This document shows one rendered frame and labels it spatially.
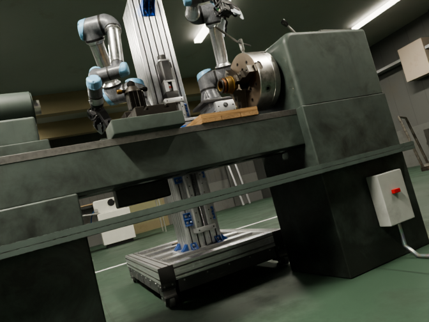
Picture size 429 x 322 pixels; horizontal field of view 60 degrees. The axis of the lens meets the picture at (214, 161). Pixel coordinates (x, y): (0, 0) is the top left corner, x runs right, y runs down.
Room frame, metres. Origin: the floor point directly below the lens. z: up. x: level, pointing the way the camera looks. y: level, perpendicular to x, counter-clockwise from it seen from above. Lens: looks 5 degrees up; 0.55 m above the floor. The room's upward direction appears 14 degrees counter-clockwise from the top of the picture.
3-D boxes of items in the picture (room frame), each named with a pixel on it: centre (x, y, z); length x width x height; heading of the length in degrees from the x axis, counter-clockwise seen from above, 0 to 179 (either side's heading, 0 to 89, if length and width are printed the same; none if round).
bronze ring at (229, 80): (1.91, -0.17, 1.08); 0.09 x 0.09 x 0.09; 26
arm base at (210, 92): (2.54, -0.08, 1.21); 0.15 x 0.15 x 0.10
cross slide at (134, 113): (1.71, 0.27, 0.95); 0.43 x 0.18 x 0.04; 26
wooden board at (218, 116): (1.85, -0.05, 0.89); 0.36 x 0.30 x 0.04; 26
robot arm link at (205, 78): (2.55, -0.09, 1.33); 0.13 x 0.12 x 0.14; 92
